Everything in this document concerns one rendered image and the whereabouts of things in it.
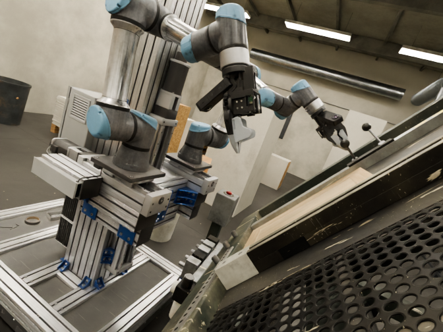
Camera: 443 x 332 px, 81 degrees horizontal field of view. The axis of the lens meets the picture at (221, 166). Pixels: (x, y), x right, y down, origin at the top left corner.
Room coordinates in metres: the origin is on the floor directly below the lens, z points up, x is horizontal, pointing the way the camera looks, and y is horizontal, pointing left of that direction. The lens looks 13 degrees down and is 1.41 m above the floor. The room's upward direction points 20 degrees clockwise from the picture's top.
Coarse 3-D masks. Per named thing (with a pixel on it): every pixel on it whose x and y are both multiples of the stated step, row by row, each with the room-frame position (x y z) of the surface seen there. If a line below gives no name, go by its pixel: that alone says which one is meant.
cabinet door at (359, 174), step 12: (360, 168) 1.10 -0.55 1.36; (348, 180) 1.04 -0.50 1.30; (360, 180) 0.93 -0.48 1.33; (324, 192) 1.08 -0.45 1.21; (336, 192) 0.97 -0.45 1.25; (300, 204) 1.13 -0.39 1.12; (312, 204) 1.01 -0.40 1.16; (288, 216) 1.06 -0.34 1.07; (300, 216) 0.96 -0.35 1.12; (264, 228) 1.11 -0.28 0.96; (276, 228) 1.00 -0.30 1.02; (252, 240) 1.02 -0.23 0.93
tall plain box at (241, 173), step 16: (272, 112) 3.45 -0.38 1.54; (256, 128) 3.49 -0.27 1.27; (272, 128) 3.66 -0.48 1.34; (256, 144) 3.46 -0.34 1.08; (272, 144) 4.05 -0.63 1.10; (224, 160) 3.58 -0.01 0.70; (240, 160) 3.51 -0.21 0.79; (256, 160) 3.50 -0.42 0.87; (224, 176) 3.55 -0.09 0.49; (240, 176) 3.48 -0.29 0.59; (256, 176) 3.86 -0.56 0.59; (240, 192) 3.45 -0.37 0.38; (240, 208) 3.65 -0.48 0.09
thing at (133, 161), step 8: (128, 144) 1.00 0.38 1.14; (120, 152) 1.01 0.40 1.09; (128, 152) 1.00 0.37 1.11; (136, 152) 1.01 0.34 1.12; (144, 152) 1.03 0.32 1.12; (112, 160) 1.03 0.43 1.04; (120, 160) 0.99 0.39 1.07; (128, 160) 0.99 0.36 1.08; (136, 160) 1.01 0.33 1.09; (144, 160) 1.03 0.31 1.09; (128, 168) 0.99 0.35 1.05; (136, 168) 1.00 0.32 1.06; (144, 168) 1.03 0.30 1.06
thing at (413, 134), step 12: (432, 120) 1.08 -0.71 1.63; (408, 132) 1.10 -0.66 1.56; (420, 132) 1.09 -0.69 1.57; (396, 144) 1.10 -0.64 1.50; (372, 156) 1.12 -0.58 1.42; (384, 156) 1.11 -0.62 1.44; (348, 168) 1.14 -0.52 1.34; (324, 180) 1.19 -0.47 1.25; (336, 180) 1.14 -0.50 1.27; (312, 192) 1.16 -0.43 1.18; (288, 204) 1.17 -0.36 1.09; (276, 216) 1.18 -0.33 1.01; (252, 228) 1.20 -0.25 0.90
